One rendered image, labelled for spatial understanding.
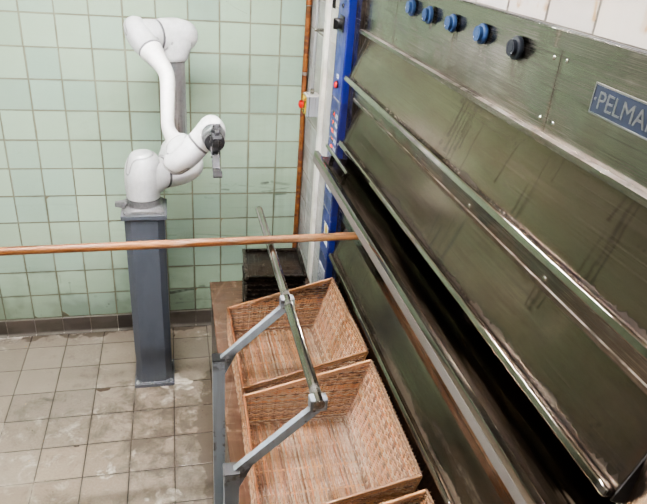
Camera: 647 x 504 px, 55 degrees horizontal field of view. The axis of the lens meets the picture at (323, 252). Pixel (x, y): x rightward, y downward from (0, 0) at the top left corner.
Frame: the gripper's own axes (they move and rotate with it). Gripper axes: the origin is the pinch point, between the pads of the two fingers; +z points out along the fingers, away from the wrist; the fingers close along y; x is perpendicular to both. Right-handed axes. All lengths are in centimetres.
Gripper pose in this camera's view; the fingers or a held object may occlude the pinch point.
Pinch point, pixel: (217, 157)
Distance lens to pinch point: 222.7
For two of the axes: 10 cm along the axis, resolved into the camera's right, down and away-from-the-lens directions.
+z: 2.1, 4.7, -8.6
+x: -9.7, 0.4, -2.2
